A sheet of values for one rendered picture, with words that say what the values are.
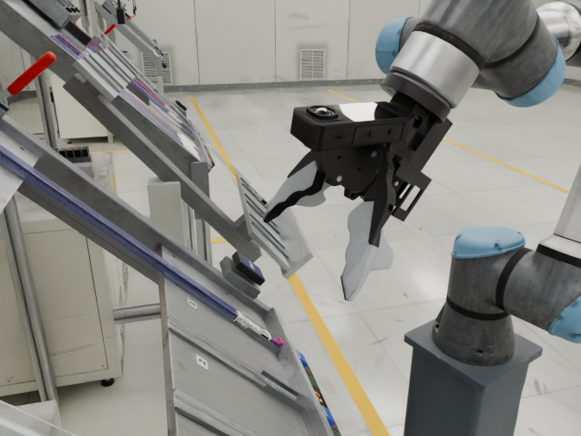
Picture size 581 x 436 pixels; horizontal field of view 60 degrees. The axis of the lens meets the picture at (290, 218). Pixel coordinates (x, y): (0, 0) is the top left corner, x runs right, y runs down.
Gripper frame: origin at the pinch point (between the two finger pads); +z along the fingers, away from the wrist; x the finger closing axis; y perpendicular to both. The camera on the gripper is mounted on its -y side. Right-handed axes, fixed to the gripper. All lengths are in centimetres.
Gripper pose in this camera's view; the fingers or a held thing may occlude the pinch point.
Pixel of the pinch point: (296, 257)
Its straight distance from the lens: 51.2
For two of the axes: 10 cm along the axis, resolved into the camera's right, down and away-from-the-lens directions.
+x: -5.4, -4.8, 6.9
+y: 6.5, 2.7, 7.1
